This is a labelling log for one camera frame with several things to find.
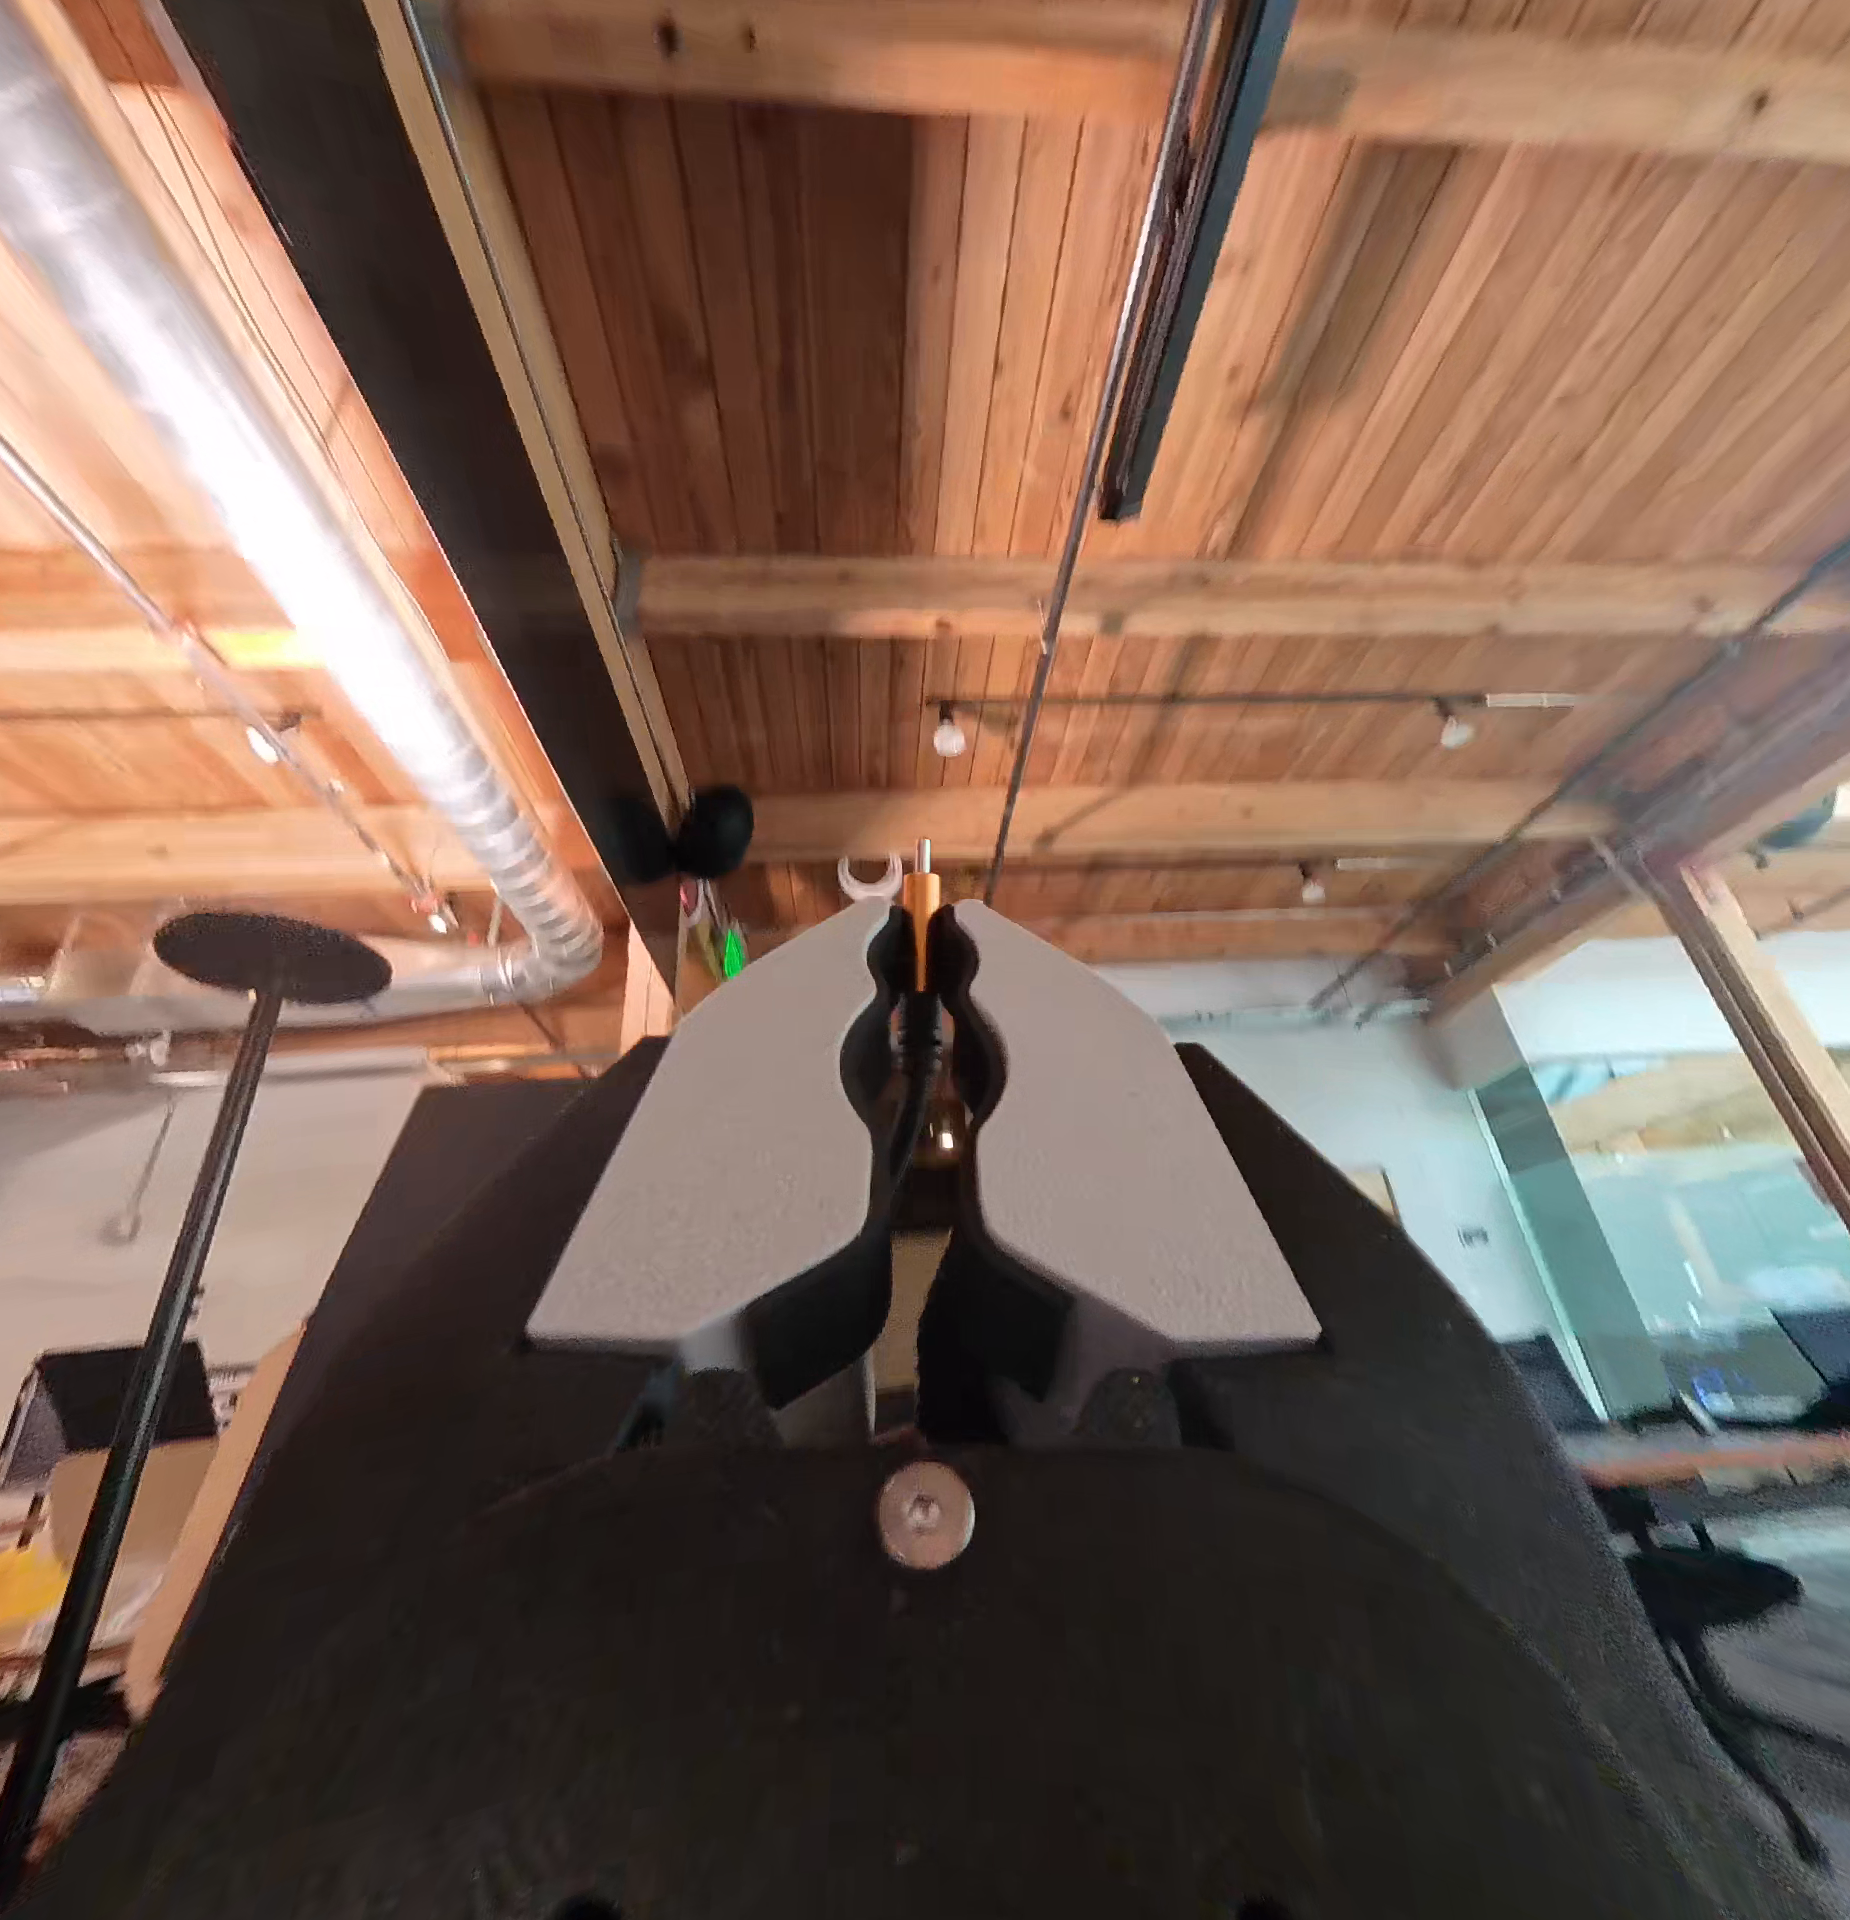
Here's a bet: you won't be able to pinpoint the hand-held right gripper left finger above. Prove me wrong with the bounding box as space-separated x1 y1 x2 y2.
523 896 927 1412

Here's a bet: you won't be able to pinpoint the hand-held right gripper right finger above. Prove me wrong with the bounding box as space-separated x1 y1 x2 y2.
915 896 1326 1407

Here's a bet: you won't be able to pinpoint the black usb-c cable orange plug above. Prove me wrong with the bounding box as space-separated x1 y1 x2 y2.
872 839 952 1220

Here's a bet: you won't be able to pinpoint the black ball-shaped object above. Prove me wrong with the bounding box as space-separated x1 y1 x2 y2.
605 784 760 884

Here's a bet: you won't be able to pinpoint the black stand round disc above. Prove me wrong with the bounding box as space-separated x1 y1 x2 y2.
0 909 397 1908

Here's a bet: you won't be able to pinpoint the thin metal conduit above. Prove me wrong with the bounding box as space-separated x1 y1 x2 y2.
981 0 1220 905

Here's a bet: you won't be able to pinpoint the cardboard box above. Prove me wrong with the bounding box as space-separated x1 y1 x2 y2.
44 1326 309 1716

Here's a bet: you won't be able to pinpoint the wooden desk black legs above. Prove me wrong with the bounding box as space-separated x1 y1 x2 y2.
1577 1423 1850 1490

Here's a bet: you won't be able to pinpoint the black box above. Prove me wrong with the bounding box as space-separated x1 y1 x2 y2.
0 1340 220 1490

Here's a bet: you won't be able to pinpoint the black office chair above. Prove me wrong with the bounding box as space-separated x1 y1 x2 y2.
1612 1542 1850 1872

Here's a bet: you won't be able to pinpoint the yellow bin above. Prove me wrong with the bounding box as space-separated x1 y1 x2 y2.
0 1550 65 1676

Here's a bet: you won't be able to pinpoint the slanted wooden post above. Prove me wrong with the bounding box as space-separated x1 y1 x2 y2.
1648 859 1850 1266

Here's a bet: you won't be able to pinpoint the black ceiling track rail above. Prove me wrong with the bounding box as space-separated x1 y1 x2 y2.
1097 0 1301 524

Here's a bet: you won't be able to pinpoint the silver ventilation duct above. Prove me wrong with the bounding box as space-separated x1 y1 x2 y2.
0 0 612 1038

